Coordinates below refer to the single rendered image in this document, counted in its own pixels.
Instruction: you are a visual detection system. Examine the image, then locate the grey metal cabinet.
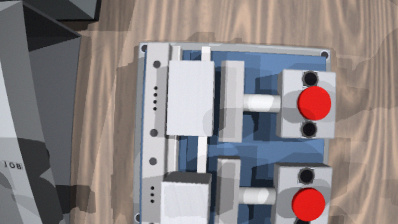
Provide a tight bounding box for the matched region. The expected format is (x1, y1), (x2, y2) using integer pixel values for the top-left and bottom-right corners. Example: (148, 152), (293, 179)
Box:
(0, 0), (102, 224)

